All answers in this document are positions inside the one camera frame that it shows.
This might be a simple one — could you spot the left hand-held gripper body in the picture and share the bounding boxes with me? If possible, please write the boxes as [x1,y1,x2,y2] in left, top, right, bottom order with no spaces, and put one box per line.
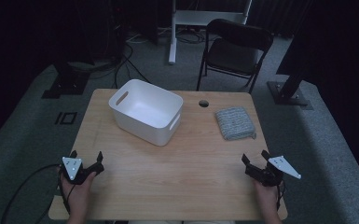
[59,156,105,186]

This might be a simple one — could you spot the person's right hand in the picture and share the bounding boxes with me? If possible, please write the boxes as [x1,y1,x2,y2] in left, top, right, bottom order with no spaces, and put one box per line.
[253,178,281,207]

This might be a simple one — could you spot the black floor cables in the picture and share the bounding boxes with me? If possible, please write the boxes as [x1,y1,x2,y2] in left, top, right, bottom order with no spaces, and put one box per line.
[88,41,152,90]

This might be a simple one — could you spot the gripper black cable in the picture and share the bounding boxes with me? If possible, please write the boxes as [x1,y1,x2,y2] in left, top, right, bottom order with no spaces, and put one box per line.
[1,163,73,224]
[274,182,287,211]

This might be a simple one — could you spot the black metal stand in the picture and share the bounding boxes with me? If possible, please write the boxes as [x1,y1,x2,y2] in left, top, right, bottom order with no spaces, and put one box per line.
[267,36,314,111]

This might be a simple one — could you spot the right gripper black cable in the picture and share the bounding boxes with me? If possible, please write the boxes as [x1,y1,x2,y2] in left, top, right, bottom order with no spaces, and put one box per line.
[274,182,287,211]

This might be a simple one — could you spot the white plastic bin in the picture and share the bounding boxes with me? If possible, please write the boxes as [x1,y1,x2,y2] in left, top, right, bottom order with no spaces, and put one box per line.
[107,78,185,147]

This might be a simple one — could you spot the black folding chair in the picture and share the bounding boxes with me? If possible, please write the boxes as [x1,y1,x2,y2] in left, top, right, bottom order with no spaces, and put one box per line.
[196,18,275,94]

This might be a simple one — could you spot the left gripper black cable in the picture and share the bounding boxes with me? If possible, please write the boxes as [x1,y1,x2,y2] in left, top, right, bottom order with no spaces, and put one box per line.
[1,163,73,224]

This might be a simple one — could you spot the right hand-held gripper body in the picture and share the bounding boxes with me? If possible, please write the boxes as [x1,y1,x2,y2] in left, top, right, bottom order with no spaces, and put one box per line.
[244,155,303,188]

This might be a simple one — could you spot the person's left hand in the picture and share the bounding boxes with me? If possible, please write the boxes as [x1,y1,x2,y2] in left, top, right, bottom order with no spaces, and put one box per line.
[59,172,97,205]

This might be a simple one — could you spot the black metal stand base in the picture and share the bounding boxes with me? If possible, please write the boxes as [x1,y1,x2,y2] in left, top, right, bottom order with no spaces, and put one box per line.
[41,60,91,100]

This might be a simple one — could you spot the white desk frame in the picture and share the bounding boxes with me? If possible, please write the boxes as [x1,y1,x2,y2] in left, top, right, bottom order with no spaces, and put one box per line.
[168,0,253,65]

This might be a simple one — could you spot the grey fluffy cloth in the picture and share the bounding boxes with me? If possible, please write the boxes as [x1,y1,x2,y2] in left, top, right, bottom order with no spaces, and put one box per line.
[214,106,257,142]

